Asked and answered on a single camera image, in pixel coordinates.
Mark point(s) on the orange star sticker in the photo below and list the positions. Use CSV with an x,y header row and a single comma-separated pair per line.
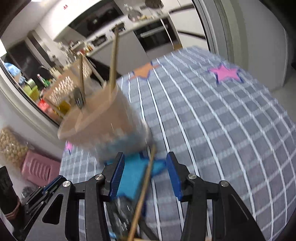
x,y
143,71

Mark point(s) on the beige perforated storage cart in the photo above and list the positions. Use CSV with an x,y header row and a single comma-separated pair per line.
x,y
58,96

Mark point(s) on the wooden chopstick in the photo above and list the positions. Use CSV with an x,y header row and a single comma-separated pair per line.
x,y
113,64
82,89

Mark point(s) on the bag of round nuts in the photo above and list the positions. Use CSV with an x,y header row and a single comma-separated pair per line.
x,y
12,149

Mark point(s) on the curved bamboo chopstick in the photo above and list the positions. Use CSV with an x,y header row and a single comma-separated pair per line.
x,y
138,210

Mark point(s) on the pink plastic stool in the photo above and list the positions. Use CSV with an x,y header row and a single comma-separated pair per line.
x,y
38,169

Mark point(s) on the pink star sticker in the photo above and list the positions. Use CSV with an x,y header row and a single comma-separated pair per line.
x,y
223,73
68,147

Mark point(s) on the beige plastic utensil holder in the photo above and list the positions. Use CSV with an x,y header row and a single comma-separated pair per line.
x,y
106,125

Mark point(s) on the blue checkered tablecloth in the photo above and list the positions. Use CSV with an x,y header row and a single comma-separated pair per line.
x,y
233,131

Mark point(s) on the pink star sticker left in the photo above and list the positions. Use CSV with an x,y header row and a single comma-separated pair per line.
x,y
68,147

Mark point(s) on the wooden chopstick on table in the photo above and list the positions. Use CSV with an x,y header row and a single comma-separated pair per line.
x,y
82,89

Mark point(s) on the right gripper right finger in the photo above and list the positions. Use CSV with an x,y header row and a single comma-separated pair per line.
x,y
178,176

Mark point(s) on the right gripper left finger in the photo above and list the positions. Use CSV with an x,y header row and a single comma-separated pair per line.
x,y
113,173

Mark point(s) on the white refrigerator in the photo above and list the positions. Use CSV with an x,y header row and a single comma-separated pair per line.
x,y
187,23

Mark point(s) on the pink star sticker right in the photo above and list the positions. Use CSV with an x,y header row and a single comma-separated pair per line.
x,y
223,73

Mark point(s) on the built-in black oven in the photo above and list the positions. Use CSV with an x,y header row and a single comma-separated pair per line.
x,y
158,34

